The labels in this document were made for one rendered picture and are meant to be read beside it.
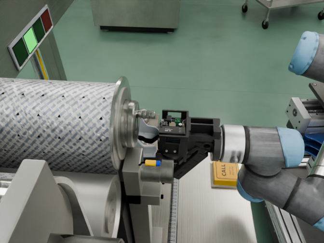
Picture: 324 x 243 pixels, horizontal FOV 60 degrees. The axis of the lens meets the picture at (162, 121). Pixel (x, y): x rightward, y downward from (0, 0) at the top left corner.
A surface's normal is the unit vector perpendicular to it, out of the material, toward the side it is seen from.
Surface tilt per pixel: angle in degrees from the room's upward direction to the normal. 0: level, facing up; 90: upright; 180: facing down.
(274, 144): 39
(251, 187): 90
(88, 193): 3
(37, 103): 23
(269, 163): 93
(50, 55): 90
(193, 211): 0
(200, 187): 0
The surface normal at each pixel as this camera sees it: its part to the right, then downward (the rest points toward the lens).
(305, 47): -0.49, -0.02
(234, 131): -0.01, -0.70
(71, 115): -0.04, -0.15
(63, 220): 1.00, 0.05
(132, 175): -0.07, 0.70
